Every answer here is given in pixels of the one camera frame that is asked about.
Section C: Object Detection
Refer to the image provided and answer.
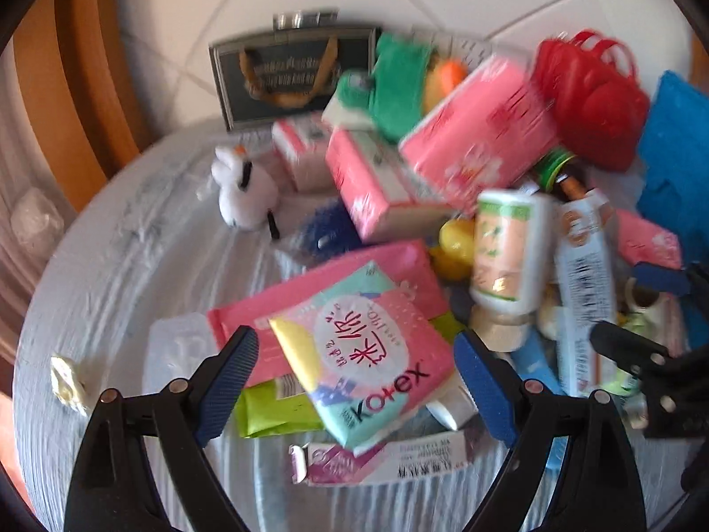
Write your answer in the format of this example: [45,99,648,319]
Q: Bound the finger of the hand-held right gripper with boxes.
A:
[590,321,671,369]
[634,263,709,303]

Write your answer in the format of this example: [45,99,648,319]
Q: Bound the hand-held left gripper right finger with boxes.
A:
[453,329,646,532]

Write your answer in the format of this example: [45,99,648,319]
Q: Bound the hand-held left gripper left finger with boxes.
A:
[63,326,260,532]

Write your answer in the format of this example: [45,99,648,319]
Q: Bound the teal pink sanitary pad pack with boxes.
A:
[269,263,458,452]

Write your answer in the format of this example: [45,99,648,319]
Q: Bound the striped cloth covered desktop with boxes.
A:
[11,122,709,532]

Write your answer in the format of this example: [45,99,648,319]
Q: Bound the small white tube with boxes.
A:
[425,371,478,431]

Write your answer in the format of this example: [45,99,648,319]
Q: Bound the small pink packet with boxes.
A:
[614,209,683,270]

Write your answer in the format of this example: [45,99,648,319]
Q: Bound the green wet wipe pack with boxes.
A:
[233,377,327,440]

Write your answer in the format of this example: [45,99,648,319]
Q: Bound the pink wet wipe pack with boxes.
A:
[207,241,449,369]

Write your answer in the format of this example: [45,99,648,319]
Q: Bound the clear plastic blister tray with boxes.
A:
[145,313,218,386]

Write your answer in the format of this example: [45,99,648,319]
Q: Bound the long white printed tube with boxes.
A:
[555,188,619,398]

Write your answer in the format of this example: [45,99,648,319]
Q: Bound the white pink medicine box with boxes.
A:
[288,431,471,487]

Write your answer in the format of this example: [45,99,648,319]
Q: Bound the blue fabric bag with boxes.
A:
[636,69,709,311]

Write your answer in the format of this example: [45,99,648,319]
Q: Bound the brown bottle green cap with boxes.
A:
[534,149,589,201]

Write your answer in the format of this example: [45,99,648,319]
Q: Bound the white bottle peach green label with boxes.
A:
[470,188,556,351]

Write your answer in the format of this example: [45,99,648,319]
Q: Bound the yellow plastic toy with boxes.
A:
[429,216,478,282]

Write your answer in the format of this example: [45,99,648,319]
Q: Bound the blue mesh scrubber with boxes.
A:
[298,198,362,260]

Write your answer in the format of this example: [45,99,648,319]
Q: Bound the red handbag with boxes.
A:
[533,29,652,174]

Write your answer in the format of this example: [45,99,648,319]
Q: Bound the white plush toy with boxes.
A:
[213,144,281,240]

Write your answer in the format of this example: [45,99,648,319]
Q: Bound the large pink tissue pack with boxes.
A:
[399,58,561,218]

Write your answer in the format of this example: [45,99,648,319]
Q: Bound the medium pink tissue pack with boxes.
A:
[326,127,462,245]

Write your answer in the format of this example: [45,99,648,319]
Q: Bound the small pink tissue pack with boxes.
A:
[271,116,334,195]

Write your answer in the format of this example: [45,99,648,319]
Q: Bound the white printed box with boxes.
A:
[432,30,502,70]

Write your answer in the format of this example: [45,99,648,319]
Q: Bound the sheer white curtain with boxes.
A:
[0,39,78,300]

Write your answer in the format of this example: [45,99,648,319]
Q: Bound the dark gift bag orange handles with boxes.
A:
[209,10,383,133]

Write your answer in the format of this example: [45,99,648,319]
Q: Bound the wooden frame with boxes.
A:
[11,0,140,181]

